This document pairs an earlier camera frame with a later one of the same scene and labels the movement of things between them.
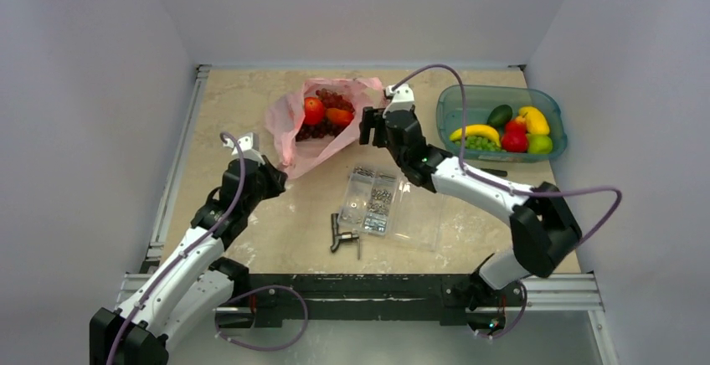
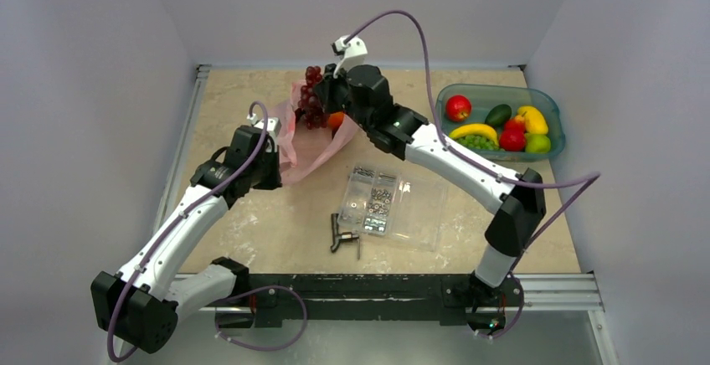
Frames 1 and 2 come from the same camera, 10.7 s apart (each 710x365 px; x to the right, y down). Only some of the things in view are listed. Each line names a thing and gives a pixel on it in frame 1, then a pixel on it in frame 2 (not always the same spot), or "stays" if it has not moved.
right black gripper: x=375 y=127 to x=327 y=95
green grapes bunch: x=481 y=143 stays
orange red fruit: x=338 y=117 stays
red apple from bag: x=314 y=110 to x=458 y=108
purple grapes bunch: x=330 y=100 to x=309 y=110
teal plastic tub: x=510 y=123 stays
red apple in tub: x=515 y=139 stays
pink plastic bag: x=284 y=116 stays
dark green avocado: x=499 y=115 stays
